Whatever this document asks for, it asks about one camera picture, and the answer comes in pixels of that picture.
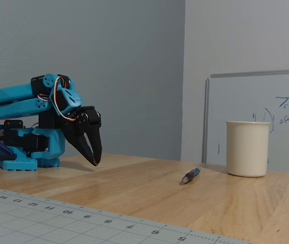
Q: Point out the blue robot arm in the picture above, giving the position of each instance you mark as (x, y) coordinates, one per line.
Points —
(9, 94)

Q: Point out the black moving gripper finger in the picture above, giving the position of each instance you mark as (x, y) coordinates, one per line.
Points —
(96, 138)

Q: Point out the gray gridded cutting mat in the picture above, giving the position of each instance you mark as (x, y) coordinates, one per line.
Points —
(32, 221)

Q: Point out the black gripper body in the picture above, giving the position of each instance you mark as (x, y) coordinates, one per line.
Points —
(76, 132)

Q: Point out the gray backdrop board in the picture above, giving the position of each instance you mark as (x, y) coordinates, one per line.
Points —
(109, 76)

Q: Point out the white ceramic cup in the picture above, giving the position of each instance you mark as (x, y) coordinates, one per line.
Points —
(247, 150)

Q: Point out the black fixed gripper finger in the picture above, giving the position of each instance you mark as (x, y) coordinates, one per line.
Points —
(82, 146)

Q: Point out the blue and black pen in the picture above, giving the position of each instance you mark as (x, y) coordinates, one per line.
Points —
(190, 175)

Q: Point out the whiteboard with blue drawings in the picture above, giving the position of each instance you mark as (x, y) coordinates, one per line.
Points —
(248, 101)

